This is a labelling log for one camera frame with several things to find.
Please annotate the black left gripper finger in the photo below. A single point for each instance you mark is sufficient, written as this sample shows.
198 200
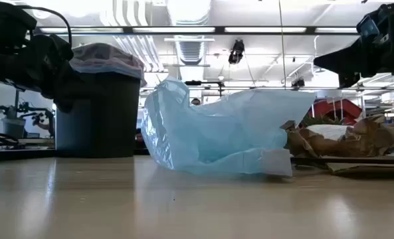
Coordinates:
62 73

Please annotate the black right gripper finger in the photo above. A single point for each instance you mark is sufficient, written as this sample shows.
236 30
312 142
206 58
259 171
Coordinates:
353 59

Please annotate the black trash bin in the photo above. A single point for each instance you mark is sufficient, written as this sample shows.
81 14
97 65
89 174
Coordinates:
97 119

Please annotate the brown paper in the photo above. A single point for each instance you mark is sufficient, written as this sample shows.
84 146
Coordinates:
372 132
299 142

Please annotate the brown paper sleeve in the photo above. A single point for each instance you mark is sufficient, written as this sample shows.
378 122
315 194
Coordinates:
366 168

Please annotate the blue trash bag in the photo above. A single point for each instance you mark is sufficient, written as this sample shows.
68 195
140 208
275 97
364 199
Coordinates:
216 132

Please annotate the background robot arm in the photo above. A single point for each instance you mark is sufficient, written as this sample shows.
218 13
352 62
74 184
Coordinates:
34 116

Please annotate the red storage bins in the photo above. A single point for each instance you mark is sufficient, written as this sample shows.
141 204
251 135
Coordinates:
333 109

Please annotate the black hanging ceiling device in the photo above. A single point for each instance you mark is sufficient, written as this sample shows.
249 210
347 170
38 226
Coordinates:
236 51
298 82

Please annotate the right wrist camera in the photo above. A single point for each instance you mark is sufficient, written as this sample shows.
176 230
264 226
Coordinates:
367 26

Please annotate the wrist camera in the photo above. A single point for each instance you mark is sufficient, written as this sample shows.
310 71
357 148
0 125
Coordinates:
4 20
367 26

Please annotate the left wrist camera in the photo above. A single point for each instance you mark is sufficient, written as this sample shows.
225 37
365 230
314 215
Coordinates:
4 20

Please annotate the silver spiral duct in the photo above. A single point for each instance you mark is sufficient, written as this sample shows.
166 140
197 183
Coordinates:
190 49

